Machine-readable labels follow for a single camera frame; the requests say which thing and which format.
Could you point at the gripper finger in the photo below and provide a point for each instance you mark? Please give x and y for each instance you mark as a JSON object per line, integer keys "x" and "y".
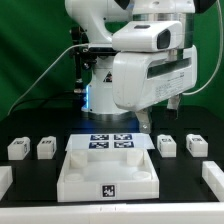
{"x": 144, "y": 120}
{"x": 173, "y": 107}

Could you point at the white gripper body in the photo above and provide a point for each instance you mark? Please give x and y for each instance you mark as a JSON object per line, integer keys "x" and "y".
{"x": 144, "y": 79}

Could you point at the white square tabletop tray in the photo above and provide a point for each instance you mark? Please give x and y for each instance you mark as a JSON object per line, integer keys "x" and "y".
{"x": 110, "y": 174}

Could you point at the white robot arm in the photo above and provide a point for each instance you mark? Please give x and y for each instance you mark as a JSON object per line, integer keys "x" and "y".
{"x": 100, "y": 19}

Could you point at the white sheet with markers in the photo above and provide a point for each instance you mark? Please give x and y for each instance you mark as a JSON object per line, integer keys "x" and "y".
{"x": 109, "y": 141}

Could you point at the white block right edge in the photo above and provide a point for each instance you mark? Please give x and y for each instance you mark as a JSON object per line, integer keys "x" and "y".
{"x": 214, "y": 177}

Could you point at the white block edge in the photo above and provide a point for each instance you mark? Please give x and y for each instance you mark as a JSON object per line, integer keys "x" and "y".
{"x": 214, "y": 177}
{"x": 6, "y": 179}

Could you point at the white block left edge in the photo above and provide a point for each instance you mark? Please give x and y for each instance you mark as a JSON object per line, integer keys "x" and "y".
{"x": 6, "y": 179}

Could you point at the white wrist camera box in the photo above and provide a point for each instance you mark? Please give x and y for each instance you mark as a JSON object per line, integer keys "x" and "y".
{"x": 148, "y": 36}

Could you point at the white front rail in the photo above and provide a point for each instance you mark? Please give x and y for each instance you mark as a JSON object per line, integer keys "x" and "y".
{"x": 169, "y": 213}

